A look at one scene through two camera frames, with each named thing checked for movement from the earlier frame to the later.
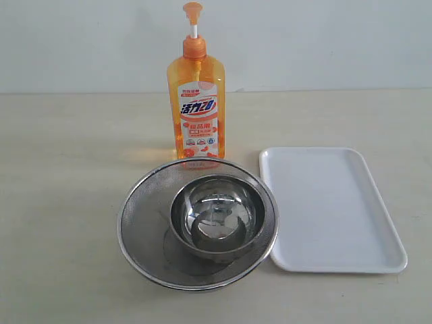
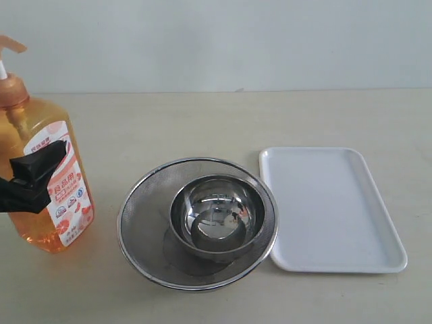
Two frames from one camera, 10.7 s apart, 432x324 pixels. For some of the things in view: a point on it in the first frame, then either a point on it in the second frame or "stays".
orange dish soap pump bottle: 196,91 -> 25,129
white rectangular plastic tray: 331,217 stays
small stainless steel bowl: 218,217 stays
